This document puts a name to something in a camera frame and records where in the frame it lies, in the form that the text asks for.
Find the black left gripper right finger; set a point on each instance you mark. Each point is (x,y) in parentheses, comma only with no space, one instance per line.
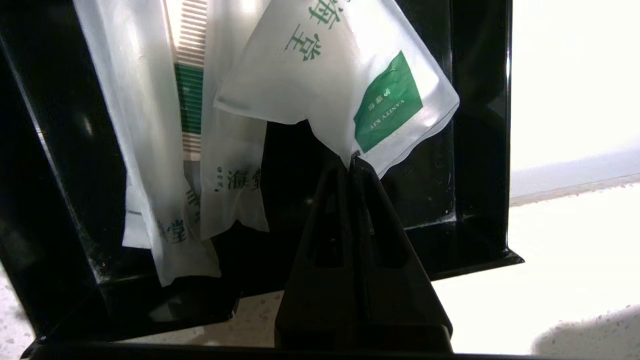
(400,300)

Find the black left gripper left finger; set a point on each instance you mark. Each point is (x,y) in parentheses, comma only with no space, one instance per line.
(320,300)

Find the long clear toothbrush packet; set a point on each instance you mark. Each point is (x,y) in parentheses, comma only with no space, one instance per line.
(235,175)

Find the large square green-label sachet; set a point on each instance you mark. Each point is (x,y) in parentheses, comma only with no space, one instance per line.
(325,75)

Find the green-band toothbrush packet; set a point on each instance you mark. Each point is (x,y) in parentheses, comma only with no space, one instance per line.
(140,125)

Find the black amenity tray box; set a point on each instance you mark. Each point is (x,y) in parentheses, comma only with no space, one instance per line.
(60,150)

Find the comb packet with green label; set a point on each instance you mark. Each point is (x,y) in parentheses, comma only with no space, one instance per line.
(190,100)

